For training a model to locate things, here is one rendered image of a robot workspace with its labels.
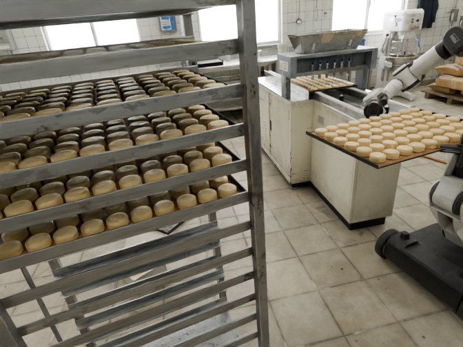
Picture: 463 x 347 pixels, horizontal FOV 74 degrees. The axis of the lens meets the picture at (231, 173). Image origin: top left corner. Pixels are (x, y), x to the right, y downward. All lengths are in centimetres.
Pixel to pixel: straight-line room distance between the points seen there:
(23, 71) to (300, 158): 239
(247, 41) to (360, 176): 169
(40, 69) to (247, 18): 38
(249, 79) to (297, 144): 207
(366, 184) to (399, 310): 79
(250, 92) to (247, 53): 8
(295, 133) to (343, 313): 144
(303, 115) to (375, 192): 84
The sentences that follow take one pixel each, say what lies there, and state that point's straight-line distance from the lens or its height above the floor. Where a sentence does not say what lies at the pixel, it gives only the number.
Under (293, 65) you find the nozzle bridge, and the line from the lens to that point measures 252.
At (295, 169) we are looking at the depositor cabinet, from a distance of 280.
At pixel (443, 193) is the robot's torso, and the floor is 61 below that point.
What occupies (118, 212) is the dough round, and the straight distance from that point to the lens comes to 83.
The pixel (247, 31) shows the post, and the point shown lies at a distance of 66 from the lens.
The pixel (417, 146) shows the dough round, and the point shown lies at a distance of 123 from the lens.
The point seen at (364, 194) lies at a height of 31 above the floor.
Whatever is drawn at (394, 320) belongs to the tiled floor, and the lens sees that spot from 196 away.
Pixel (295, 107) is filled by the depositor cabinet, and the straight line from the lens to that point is 260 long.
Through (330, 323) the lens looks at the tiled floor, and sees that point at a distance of 186.
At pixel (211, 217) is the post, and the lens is 131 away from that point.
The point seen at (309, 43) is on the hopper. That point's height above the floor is 126.
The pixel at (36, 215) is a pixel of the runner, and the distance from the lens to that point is 72.
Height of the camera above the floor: 146
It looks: 26 degrees down
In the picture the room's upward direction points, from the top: 5 degrees counter-clockwise
